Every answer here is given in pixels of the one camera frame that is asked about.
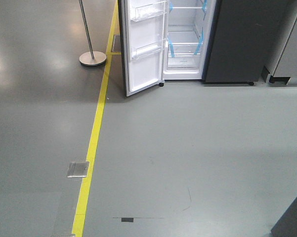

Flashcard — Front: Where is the grey cabinet block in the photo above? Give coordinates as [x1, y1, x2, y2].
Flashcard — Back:
[271, 197, 297, 237]

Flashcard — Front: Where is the metal stand with round base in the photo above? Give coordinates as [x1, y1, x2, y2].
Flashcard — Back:
[79, 0, 107, 67]

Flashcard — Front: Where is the grey side cabinet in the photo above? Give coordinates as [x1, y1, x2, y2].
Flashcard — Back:
[261, 0, 297, 86]

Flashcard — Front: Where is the clear door bin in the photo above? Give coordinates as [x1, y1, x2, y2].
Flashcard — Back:
[130, 38, 166, 60]
[129, 0, 168, 22]

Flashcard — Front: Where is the dark grey fridge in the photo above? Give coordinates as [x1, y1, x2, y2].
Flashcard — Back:
[117, 0, 291, 86]

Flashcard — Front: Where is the open white fridge door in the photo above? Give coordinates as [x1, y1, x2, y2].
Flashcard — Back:
[118, 0, 169, 97]

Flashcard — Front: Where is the clear crisper drawer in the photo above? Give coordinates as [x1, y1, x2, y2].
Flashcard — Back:
[167, 42, 202, 70]

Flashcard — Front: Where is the clear upper door bin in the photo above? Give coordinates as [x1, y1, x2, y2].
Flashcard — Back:
[129, 0, 168, 22]

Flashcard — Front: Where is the clear lower door bin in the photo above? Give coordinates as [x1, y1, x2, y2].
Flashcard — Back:
[130, 38, 166, 60]

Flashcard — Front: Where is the metal floor socket plate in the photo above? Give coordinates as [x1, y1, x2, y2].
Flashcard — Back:
[66, 161, 89, 178]

